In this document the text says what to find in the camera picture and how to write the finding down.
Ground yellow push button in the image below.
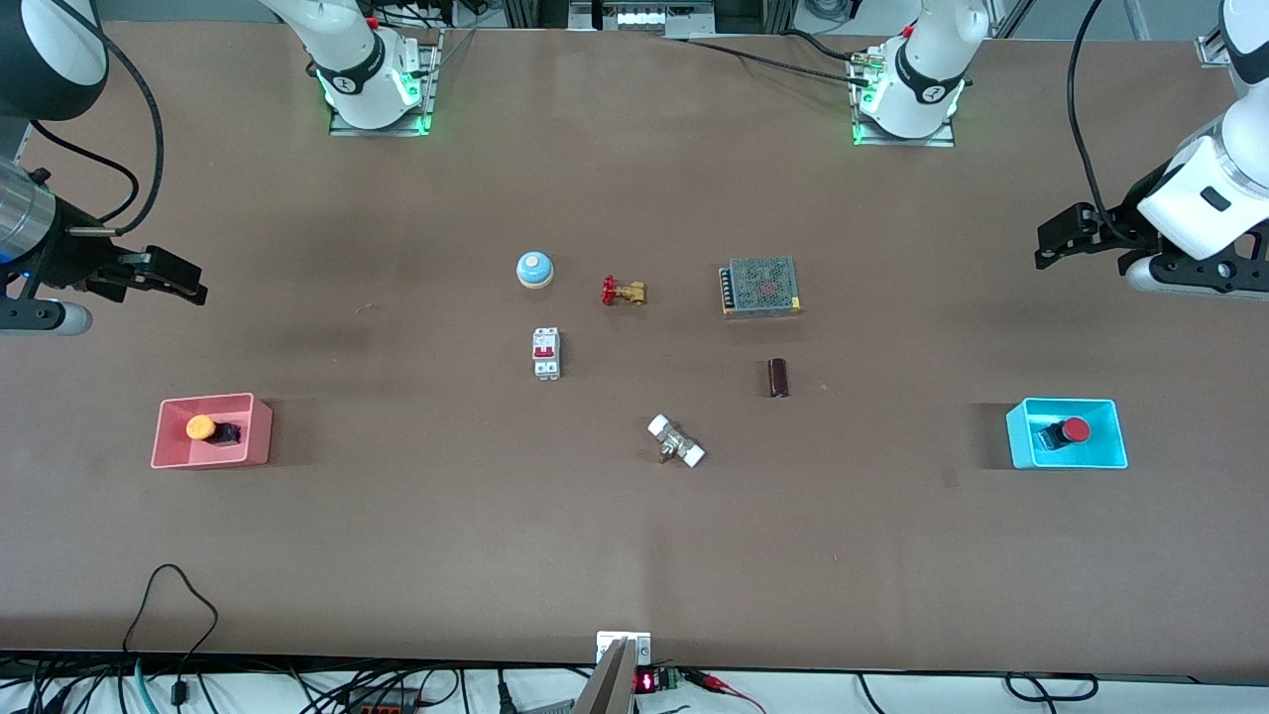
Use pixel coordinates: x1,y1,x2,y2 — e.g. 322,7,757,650
185,415,244,447

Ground red push button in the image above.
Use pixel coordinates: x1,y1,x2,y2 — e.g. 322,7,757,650
1036,416,1093,450

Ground pink plastic bin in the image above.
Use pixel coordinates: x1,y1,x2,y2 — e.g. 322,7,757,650
151,394,274,470

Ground cyan plastic bin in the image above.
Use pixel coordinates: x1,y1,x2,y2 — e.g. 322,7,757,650
1005,398,1129,470

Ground metal mesh power supply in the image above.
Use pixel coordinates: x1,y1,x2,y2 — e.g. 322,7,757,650
720,256,802,317

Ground metal fitting white caps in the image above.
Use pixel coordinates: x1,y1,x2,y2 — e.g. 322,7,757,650
646,414,707,469

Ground red alligator clip lead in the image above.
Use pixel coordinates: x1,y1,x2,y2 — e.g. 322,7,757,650
689,670,766,714

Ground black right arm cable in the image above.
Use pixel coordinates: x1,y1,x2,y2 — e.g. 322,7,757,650
30,0,166,239

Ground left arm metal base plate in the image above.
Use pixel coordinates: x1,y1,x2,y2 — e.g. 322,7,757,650
851,55,958,148

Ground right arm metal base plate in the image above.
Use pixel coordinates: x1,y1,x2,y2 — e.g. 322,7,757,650
329,30,443,137

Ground black looped table cable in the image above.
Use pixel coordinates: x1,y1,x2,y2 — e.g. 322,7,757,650
121,563,220,685

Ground black cable to arm base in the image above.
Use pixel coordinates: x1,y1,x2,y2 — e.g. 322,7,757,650
682,36,873,88

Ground black coiled cable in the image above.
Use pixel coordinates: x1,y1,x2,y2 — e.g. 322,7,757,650
1004,671,1099,704

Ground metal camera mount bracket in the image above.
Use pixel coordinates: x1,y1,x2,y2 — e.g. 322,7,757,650
573,631,652,714

